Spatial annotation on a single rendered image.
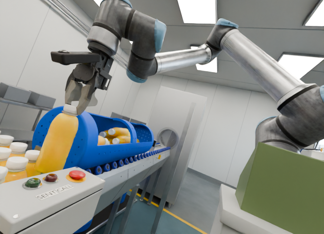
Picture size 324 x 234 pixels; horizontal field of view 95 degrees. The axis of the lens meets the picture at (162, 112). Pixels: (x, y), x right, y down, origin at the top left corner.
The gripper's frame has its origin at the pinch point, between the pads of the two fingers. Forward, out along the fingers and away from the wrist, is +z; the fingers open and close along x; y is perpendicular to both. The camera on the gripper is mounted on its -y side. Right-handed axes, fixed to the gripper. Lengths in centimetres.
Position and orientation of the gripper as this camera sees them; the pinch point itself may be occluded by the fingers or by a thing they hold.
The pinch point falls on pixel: (72, 108)
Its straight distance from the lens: 50.4
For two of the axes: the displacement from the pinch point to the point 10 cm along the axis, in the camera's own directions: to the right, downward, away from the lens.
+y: 2.4, 1.7, 9.6
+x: -9.2, -2.8, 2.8
